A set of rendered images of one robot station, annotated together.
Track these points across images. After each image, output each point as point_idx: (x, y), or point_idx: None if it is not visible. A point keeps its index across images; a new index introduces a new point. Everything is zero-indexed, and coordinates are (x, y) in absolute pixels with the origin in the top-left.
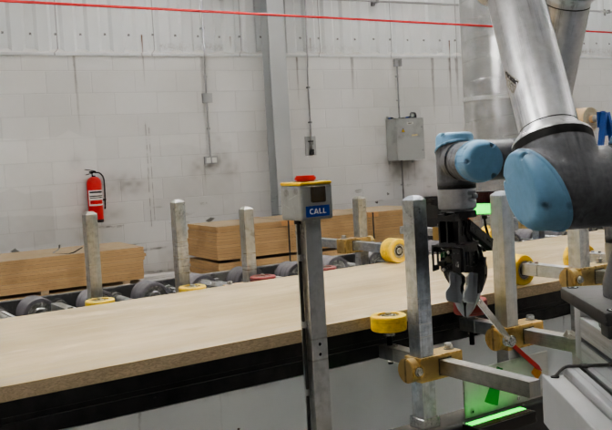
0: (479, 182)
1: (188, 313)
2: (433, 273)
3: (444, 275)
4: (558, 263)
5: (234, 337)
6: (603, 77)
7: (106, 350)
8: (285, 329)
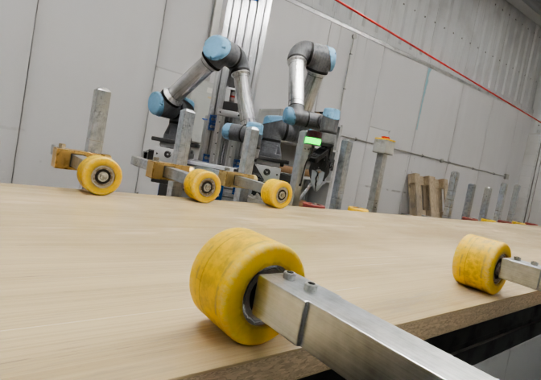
0: (318, 130)
1: (498, 238)
2: (362, 237)
3: (328, 175)
4: (191, 213)
5: (422, 217)
6: None
7: (469, 225)
8: (405, 216)
